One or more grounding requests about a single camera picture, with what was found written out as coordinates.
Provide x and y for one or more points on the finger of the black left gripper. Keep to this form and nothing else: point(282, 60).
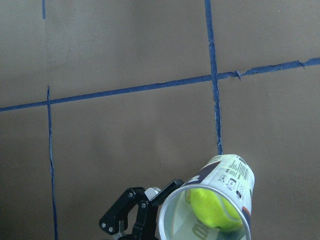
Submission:
point(165, 192)
point(115, 221)

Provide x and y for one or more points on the yellow Wilson tennis ball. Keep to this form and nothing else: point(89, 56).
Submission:
point(214, 210)

